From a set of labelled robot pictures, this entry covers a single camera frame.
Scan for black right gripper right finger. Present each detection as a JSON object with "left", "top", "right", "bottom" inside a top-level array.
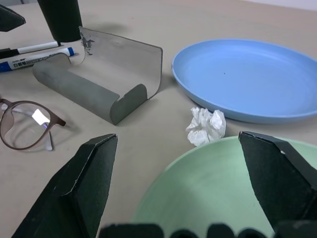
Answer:
[{"left": 238, "top": 131, "right": 317, "bottom": 231}]

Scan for blue plastic plate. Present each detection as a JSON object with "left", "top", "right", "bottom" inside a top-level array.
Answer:
[{"left": 171, "top": 38, "right": 317, "bottom": 124}]

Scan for brown framed eyeglasses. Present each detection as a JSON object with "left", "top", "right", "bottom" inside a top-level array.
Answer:
[{"left": 0, "top": 98, "right": 67, "bottom": 151}]

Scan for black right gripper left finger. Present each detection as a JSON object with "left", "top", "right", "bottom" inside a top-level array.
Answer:
[{"left": 11, "top": 133, "right": 118, "bottom": 238}]

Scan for green plastic plate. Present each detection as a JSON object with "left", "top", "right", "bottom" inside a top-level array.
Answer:
[{"left": 128, "top": 135, "right": 317, "bottom": 238}]

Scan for blue whiteboard marker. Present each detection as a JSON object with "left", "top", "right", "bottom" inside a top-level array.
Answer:
[{"left": 0, "top": 47, "right": 76, "bottom": 73}]

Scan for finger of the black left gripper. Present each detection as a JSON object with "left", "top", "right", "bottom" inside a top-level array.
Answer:
[{"left": 0, "top": 6, "right": 26, "bottom": 33}]

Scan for black whiteboard marker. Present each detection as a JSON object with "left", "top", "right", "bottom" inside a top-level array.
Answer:
[{"left": 0, "top": 41, "right": 61, "bottom": 60}]

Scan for crumpled white paper ball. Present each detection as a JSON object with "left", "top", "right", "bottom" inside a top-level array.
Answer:
[{"left": 185, "top": 107, "right": 227, "bottom": 147}]

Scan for grey metal phone stand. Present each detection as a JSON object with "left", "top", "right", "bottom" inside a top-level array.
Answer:
[{"left": 32, "top": 26, "right": 164, "bottom": 126}]

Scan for black pen holder cup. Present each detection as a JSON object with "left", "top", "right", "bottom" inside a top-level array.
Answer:
[{"left": 37, "top": 0, "right": 83, "bottom": 43}]

